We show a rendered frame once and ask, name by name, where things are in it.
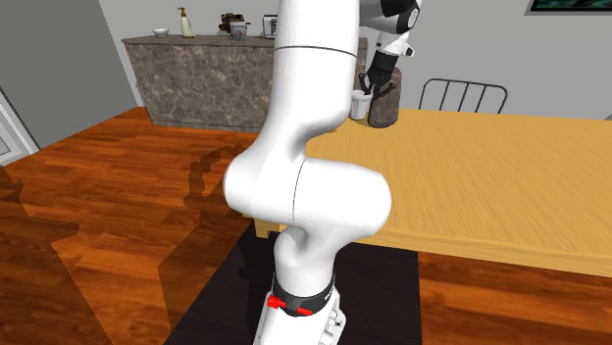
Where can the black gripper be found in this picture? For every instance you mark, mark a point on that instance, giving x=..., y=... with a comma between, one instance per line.
x=382, y=67

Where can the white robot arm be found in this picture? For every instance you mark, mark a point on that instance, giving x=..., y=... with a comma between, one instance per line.
x=306, y=191

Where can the brown stone cylinder vase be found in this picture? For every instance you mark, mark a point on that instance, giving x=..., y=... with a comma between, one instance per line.
x=385, y=112

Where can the white cup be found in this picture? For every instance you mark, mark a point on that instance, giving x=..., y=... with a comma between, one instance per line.
x=358, y=107

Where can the black metal chair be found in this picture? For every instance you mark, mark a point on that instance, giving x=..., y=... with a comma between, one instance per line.
x=463, y=95

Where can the light wooden table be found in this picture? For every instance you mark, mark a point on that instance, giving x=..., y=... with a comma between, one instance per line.
x=478, y=181

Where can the brown marble counter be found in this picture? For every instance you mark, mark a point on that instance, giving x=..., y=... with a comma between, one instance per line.
x=205, y=81

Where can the dark robot stand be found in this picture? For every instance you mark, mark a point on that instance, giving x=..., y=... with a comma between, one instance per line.
x=377, y=296

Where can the white door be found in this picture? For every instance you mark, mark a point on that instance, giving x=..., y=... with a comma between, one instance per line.
x=12, y=138

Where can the framed wall picture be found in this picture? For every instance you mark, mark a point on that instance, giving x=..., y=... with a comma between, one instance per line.
x=569, y=5

